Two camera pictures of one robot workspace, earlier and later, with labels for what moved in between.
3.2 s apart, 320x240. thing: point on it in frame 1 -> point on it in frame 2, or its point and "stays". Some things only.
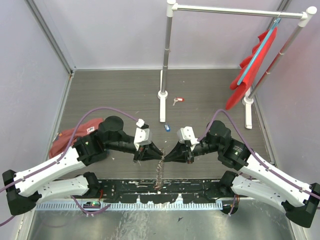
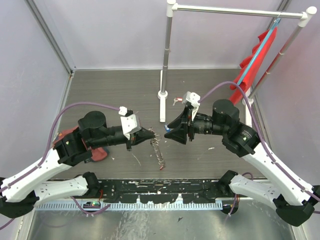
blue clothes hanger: x=275 y=24 stays
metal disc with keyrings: x=160 y=170 -> x=154 y=141
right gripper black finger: x=176 y=158 -> x=179 y=135
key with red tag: x=178 y=99 stays
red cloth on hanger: x=255 y=69 stays
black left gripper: x=152 y=152 -> x=142 y=136
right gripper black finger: x=179 y=153 -> x=183 y=118
